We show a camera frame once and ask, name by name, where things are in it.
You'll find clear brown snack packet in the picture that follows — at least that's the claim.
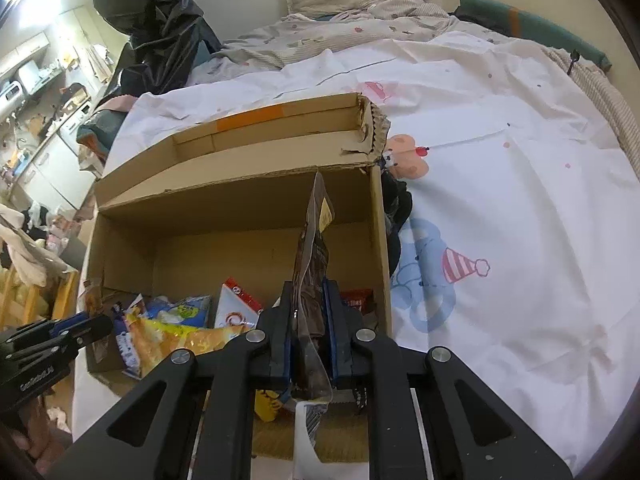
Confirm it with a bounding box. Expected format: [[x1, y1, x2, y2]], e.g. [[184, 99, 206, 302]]
[[81, 279, 109, 367]]

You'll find white cabinet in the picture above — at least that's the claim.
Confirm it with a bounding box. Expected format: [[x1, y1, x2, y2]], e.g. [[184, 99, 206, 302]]
[[20, 127, 103, 211]]

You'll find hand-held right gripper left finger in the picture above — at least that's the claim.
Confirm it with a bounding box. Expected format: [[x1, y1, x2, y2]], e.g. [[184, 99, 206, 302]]
[[47, 280, 301, 480]]

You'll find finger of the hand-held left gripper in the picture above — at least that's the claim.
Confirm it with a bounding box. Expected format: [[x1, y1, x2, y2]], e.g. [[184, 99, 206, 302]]
[[10, 315, 114, 362], [10, 311, 94, 345]]

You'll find white cartoon printed bedsheet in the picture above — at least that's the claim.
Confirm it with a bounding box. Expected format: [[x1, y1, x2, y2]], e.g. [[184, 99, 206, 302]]
[[71, 30, 640, 477]]

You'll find colourful clothes pile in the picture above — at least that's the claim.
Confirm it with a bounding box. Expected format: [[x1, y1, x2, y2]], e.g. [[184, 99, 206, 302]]
[[76, 94, 137, 177]]

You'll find beige knitted blanket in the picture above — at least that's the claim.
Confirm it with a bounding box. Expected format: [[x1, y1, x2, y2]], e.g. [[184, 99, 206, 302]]
[[544, 46, 640, 163]]

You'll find striped printed quilt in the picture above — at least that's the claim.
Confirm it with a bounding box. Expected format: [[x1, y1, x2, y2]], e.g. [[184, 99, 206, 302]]
[[219, 0, 459, 72]]

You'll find yellow black snack packet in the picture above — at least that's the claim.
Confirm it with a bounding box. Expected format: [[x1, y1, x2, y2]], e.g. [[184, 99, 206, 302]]
[[254, 389, 283, 424]]

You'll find blue popcorn snack packet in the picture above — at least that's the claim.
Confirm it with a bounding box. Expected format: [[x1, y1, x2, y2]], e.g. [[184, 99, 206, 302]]
[[144, 294, 212, 330]]

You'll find blue white snack packet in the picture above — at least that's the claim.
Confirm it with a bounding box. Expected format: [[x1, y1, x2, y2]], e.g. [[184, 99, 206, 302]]
[[113, 304, 145, 381]]

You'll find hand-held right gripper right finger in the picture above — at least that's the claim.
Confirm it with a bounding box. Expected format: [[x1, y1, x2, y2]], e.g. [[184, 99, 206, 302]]
[[322, 277, 573, 480]]

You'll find white garment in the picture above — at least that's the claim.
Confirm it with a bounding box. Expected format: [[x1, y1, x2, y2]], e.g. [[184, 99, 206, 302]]
[[0, 204, 72, 287]]

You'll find teal headboard cushion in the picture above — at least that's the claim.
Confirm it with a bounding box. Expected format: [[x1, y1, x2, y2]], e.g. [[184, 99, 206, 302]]
[[452, 0, 614, 74]]

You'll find white kitchen appliance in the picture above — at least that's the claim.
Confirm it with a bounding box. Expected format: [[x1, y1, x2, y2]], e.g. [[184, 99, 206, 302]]
[[0, 80, 28, 121]]

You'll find black plastic bag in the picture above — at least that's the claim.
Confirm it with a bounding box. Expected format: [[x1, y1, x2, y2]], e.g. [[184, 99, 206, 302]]
[[88, 0, 222, 97]]

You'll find dark brown snack packet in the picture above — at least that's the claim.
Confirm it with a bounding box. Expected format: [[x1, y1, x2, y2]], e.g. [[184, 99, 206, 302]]
[[291, 170, 337, 405]]

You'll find white red snack packet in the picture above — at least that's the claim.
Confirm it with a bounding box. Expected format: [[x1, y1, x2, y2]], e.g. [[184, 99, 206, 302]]
[[214, 276, 266, 332]]

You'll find white black print snack packet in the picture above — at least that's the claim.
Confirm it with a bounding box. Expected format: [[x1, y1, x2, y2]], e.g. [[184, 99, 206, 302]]
[[294, 400, 327, 480]]

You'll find brown cardboard box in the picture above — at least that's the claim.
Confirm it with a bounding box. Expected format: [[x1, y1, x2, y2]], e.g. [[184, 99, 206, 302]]
[[80, 91, 397, 462]]

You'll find dark cloth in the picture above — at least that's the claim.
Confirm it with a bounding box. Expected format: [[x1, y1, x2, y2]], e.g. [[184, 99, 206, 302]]
[[379, 159, 414, 283]]

